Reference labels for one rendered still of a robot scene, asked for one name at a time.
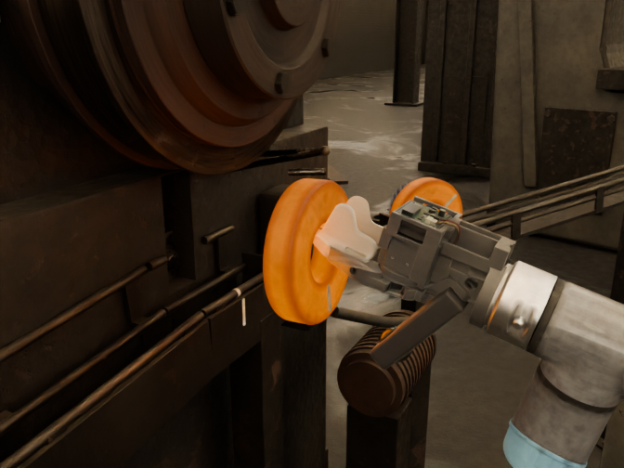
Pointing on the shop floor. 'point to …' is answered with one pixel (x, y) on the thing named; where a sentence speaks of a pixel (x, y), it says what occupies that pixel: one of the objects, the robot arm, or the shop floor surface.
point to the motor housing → (381, 400)
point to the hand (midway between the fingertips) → (312, 234)
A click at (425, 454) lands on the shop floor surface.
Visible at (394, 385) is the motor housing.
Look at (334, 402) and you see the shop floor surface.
